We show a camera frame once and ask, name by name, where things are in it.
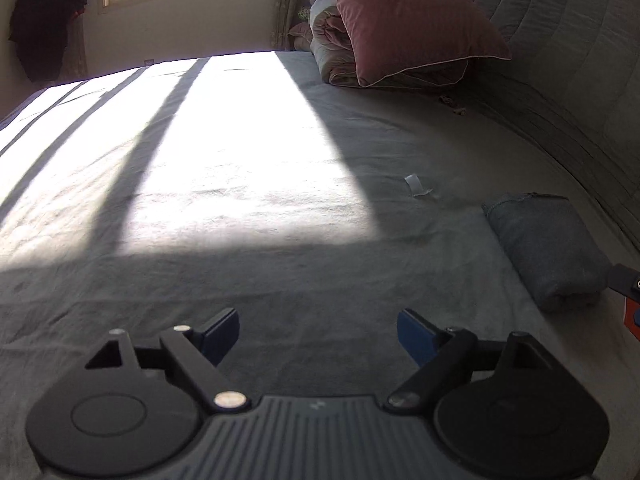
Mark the folded white pink quilt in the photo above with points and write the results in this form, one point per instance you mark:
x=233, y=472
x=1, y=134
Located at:
x=324, y=35

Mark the orange red paper card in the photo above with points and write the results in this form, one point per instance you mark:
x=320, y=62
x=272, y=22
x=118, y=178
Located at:
x=632, y=317

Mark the pink velvet pillow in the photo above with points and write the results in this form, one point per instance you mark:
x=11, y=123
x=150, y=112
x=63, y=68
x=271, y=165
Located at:
x=426, y=43

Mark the small white paper tag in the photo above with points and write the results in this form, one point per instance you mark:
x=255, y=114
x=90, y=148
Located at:
x=416, y=187

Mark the grey knitted cat sweater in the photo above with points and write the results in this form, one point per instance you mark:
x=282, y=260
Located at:
x=558, y=261

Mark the grey quilted headboard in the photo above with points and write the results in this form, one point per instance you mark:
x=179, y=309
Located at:
x=572, y=88

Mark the dark clothes hanging on wall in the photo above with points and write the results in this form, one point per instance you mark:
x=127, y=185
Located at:
x=39, y=31

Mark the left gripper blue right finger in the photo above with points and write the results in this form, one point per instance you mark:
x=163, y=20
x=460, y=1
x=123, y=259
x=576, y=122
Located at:
x=421, y=339

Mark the grey bed sheet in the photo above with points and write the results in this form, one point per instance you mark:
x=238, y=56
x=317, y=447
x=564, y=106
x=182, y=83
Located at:
x=161, y=195

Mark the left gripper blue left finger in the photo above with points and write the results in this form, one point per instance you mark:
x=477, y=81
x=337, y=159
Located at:
x=215, y=338

